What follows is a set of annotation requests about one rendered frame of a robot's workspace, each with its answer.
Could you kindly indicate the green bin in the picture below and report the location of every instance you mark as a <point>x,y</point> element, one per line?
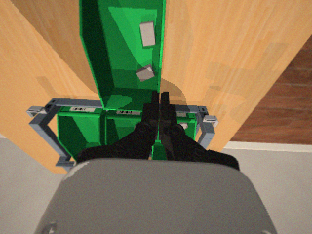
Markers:
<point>118,124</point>
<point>111,38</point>
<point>158,150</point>
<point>80,127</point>

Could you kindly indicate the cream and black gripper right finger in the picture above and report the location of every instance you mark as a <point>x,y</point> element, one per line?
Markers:
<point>181,147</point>

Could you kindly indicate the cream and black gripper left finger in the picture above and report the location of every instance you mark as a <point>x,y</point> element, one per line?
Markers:
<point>135,144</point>

